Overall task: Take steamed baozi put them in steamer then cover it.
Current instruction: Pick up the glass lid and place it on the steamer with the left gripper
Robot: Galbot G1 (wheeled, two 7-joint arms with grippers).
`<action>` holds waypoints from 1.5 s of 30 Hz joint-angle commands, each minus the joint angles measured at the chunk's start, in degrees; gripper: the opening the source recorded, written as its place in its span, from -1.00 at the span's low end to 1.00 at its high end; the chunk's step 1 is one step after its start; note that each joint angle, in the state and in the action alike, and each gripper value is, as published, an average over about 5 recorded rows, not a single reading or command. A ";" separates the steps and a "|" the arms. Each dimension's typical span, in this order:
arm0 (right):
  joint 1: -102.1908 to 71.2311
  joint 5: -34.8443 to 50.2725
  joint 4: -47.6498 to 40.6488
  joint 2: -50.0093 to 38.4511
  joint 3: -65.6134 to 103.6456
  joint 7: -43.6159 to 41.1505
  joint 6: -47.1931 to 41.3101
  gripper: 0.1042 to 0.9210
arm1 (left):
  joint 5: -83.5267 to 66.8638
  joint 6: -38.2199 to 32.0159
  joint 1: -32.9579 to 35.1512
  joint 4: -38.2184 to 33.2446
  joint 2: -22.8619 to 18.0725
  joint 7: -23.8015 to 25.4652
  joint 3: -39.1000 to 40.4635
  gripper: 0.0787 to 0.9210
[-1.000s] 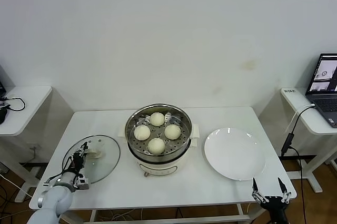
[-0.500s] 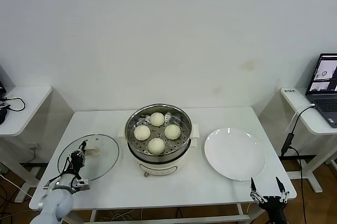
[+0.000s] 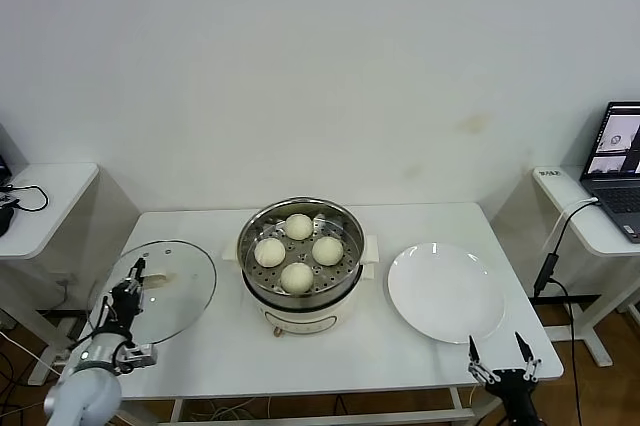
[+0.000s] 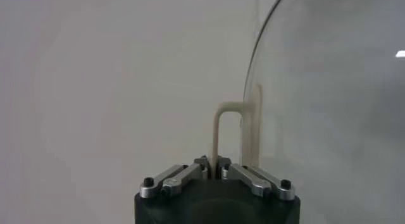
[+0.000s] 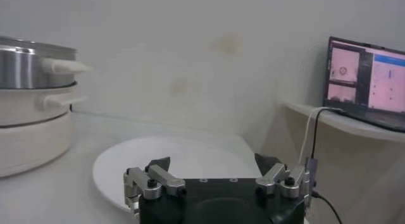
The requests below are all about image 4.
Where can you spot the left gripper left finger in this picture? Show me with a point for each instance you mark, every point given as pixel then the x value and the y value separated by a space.
pixel 177 177

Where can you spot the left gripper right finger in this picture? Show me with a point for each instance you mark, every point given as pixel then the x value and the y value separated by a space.
pixel 256 181

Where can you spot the glass pot lid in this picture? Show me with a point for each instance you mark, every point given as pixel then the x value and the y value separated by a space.
pixel 316 117

